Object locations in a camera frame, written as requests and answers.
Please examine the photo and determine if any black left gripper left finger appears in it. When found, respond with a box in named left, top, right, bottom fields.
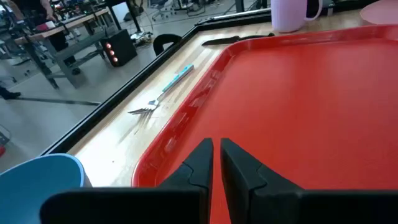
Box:
left=39, top=138, right=214, bottom=224

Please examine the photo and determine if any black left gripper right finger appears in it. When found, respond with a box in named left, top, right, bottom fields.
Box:
left=221, top=138, right=398, bottom=224

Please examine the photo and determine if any fork with teal patterned handle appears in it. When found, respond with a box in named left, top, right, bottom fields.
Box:
left=127, top=63, right=195, bottom=116

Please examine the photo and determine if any blue plastic bowl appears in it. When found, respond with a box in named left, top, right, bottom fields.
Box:
left=0, top=153, right=93, bottom=224

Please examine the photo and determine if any black handled knife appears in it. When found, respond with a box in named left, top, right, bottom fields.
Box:
left=201, top=32, right=276, bottom=47

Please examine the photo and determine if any pink plastic mug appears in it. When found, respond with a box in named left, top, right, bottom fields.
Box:
left=270, top=0, right=324, bottom=34

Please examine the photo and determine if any pink plastic plate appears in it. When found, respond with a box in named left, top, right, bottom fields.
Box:
left=359, top=0, right=398, bottom=26

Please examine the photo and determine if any red plastic tray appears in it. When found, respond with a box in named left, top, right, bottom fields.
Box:
left=131, top=24, right=398, bottom=224

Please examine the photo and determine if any black box with red lights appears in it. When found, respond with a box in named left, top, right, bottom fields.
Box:
left=99, top=29, right=139, bottom=68

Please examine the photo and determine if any wooden top workbench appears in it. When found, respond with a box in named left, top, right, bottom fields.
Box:
left=13, top=7, right=110, bottom=90

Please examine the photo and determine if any grey office chair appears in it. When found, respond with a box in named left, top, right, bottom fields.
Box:
left=148, top=0, right=177, bottom=22

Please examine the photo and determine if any person's foot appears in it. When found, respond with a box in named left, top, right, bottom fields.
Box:
left=0, top=86, right=22, bottom=101

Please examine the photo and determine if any person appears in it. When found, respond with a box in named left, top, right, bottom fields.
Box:
left=6, top=0, right=78, bottom=68

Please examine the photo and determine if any black frame handle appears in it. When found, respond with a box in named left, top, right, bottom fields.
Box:
left=152, top=33, right=183, bottom=57

